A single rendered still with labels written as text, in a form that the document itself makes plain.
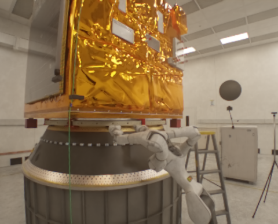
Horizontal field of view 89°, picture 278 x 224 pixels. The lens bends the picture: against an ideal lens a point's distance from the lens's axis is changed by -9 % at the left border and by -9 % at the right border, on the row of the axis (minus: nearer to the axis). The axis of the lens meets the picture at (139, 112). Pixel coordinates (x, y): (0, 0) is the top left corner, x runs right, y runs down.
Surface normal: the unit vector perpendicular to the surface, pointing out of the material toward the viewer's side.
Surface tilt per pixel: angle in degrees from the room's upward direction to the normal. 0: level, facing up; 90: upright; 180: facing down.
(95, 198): 90
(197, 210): 90
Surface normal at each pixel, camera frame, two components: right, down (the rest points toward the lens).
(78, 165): -0.07, -0.51
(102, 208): 0.15, -0.04
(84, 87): 0.66, -0.03
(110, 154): 0.19, -0.50
